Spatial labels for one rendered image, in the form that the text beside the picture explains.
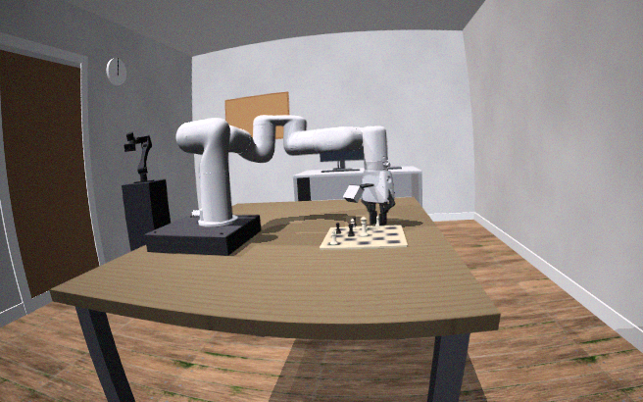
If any chessboard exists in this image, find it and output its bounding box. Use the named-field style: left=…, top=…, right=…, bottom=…
left=320, top=226, right=407, bottom=250

